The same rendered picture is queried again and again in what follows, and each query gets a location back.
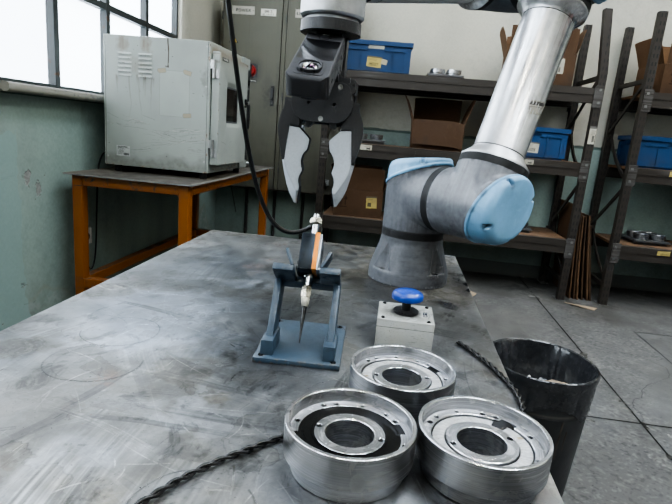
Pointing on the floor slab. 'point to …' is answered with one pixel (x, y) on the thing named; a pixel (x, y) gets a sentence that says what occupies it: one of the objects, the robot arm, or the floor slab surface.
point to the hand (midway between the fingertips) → (315, 195)
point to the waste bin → (552, 393)
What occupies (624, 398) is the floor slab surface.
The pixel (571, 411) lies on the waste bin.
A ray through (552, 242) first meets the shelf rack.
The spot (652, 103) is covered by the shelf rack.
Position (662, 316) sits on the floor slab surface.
